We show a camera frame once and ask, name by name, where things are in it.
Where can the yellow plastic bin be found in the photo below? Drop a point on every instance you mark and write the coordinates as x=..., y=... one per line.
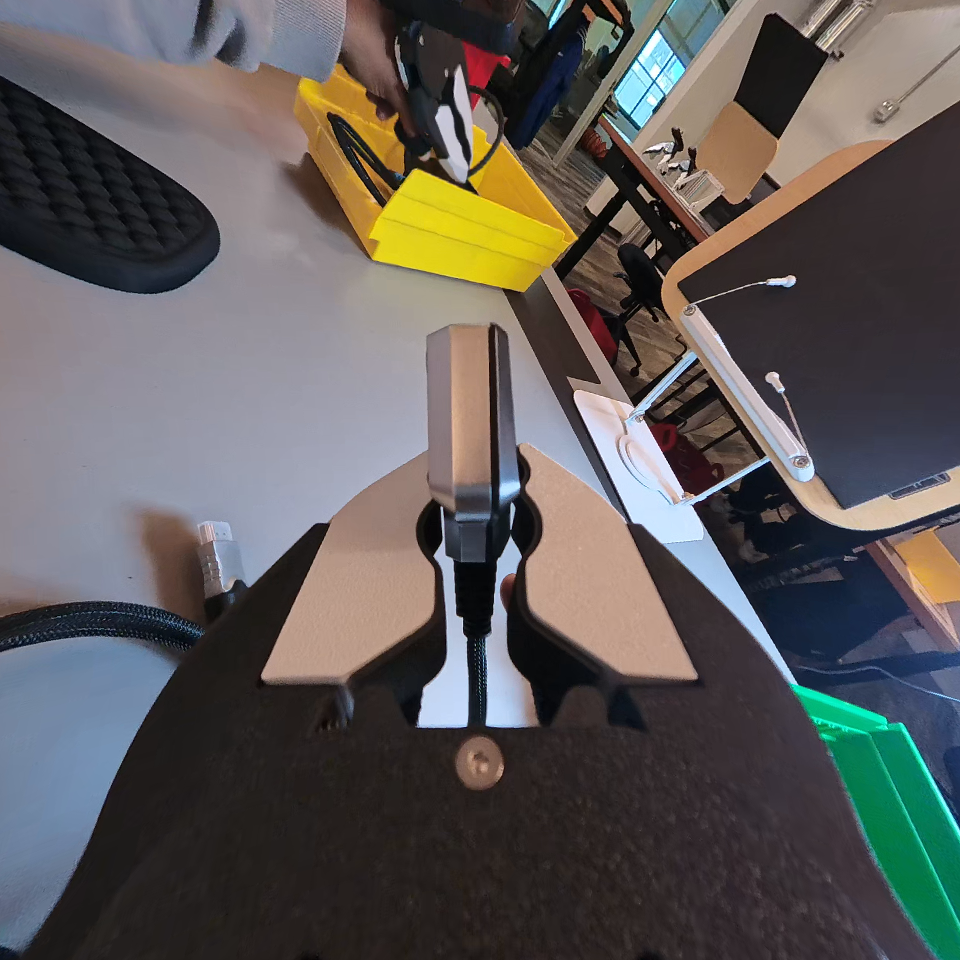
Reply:
x=465, y=232

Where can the black office chair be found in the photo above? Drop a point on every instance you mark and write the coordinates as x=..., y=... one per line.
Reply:
x=637, y=270

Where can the grey tape strip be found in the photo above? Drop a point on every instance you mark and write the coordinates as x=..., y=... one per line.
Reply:
x=577, y=330

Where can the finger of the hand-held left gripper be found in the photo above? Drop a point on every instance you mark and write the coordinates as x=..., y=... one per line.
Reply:
x=441, y=135
x=461, y=112

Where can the black mesh cushion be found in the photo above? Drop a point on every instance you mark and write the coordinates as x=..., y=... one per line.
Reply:
x=90, y=195

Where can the person's right hand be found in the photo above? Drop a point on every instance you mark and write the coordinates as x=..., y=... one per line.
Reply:
x=508, y=591

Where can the person's left hand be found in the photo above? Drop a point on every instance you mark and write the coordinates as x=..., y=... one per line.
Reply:
x=367, y=60

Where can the green plastic bin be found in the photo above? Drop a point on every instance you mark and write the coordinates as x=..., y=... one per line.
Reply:
x=900, y=787

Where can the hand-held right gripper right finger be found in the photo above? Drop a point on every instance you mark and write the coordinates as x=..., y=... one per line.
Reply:
x=600, y=592

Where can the black board with wooden rim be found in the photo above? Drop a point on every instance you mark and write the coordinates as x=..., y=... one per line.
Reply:
x=825, y=300

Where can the white stand base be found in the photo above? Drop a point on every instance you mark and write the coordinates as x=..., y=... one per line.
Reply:
x=600, y=420

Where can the small black wooden panel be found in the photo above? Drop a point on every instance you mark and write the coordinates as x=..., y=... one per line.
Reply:
x=739, y=150

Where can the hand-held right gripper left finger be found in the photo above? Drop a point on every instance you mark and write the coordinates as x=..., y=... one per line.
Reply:
x=352, y=592

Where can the wooden desk with black legs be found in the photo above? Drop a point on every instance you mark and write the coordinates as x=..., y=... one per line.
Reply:
x=652, y=180

